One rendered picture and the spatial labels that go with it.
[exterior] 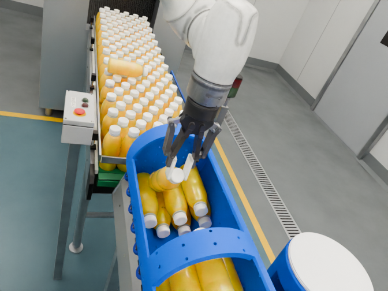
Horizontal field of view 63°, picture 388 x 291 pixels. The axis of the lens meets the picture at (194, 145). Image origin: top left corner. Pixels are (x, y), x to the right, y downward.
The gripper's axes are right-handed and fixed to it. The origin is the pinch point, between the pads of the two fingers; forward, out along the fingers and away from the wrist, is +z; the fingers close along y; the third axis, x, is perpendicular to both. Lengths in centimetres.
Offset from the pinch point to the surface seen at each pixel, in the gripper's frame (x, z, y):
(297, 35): 431, 48, 332
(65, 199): 44, 60, -25
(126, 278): -8.6, 35.9, -7.4
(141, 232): -11.0, 12.2, -8.6
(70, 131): 35.8, 18.0, -25.9
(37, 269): 51, 123, -34
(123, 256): -1.0, 36.6, -7.7
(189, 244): -21.6, 2.4, -1.9
